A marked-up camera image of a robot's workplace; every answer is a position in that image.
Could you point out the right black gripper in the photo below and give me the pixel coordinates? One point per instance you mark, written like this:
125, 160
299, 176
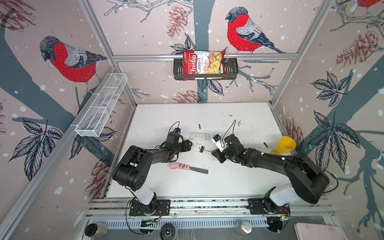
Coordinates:
218, 155

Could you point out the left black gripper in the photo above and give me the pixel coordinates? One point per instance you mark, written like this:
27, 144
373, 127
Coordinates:
186, 145

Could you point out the white remote green buttons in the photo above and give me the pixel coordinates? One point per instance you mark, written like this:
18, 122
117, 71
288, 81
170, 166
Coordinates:
197, 147

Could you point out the white remote grey buttons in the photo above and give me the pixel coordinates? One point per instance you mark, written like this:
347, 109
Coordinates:
199, 136

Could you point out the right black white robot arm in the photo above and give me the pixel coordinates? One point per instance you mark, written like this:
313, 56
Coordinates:
308, 182

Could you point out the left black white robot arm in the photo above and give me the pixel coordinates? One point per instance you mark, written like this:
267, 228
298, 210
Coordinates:
132, 170

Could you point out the yellow plastic cup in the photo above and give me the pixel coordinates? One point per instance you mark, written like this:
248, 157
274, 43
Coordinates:
284, 146

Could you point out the silver round cap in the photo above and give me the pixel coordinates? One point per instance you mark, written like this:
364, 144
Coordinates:
243, 228

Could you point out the red cassava chips bag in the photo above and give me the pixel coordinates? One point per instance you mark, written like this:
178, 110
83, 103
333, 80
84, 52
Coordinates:
203, 62

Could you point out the black round speaker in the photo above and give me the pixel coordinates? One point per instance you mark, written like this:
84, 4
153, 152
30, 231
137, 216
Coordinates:
169, 232

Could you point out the pink pad corner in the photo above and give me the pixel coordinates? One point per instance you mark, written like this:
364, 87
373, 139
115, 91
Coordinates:
305, 231

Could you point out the black grey cylinder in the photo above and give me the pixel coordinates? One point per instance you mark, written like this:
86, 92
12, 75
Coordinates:
96, 230

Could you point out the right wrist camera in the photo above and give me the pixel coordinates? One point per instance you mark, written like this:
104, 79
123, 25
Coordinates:
219, 143

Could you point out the pink handled scraper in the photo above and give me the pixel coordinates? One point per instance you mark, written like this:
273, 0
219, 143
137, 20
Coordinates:
180, 166

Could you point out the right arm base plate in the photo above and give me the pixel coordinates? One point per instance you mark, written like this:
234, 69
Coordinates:
255, 206

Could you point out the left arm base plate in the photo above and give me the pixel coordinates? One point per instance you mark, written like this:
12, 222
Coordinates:
155, 208

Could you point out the black wall basket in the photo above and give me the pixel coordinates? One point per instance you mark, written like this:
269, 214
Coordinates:
231, 70

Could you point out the white wire mesh shelf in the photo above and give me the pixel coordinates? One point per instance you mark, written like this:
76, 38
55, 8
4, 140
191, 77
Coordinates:
95, 119

